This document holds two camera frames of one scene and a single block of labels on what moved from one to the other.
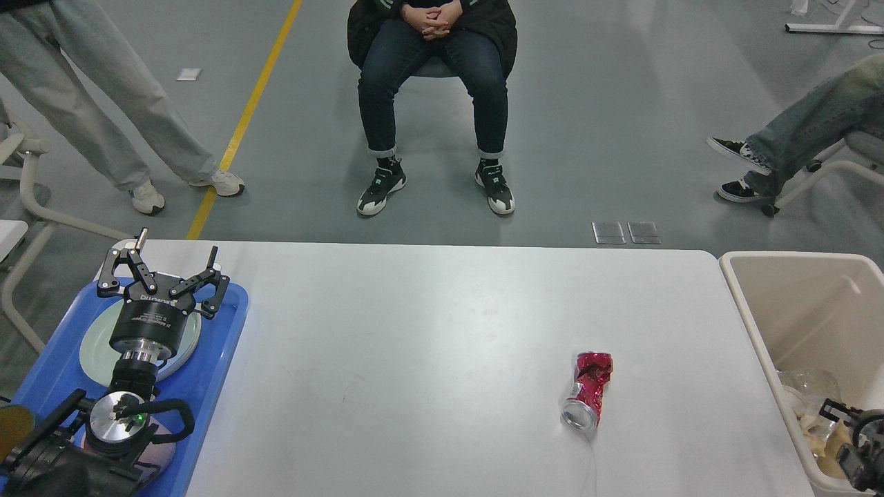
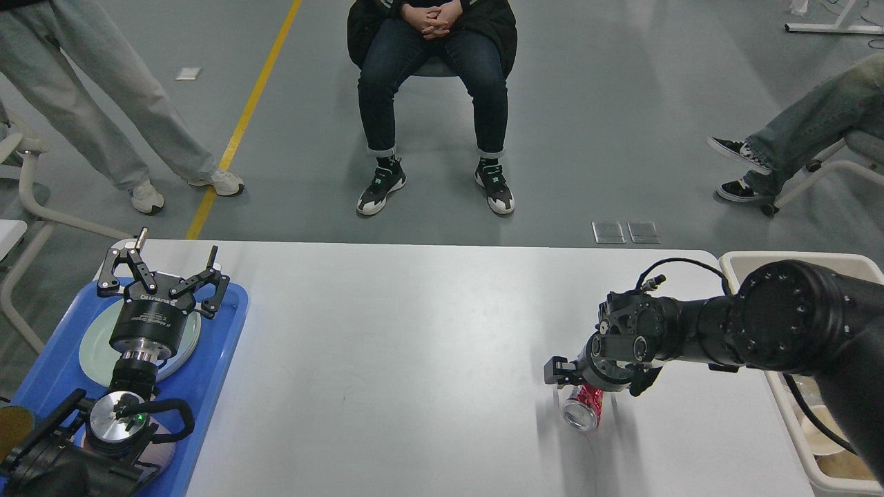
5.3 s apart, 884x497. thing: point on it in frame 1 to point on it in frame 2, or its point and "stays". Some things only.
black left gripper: x=150 y=324 stays
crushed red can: x=592 y=371 stays
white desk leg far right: x=838 y=27 stays
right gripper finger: x=864 y=466 to x=643 y=379
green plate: x=99 y=357 stays
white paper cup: x=840 y=434 to x=820 y=440
